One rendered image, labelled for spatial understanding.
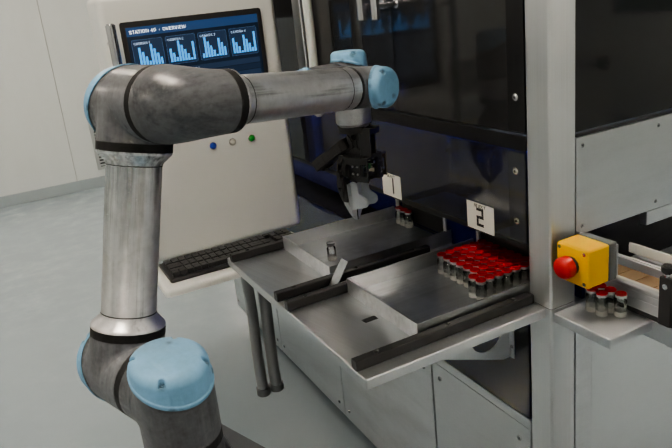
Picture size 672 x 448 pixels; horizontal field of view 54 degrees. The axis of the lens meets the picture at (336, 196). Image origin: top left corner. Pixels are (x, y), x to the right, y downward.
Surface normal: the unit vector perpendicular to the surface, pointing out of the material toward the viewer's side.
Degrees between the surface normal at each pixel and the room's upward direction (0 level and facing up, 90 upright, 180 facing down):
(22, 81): 90
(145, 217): 90
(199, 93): 67
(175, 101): 79
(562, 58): 90
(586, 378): 90
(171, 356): 7
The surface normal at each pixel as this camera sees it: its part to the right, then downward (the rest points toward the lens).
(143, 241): 0.64, 0.13
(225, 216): 0.47, 0.22
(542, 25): -0.88, 0.22
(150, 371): 0.00, -0.93
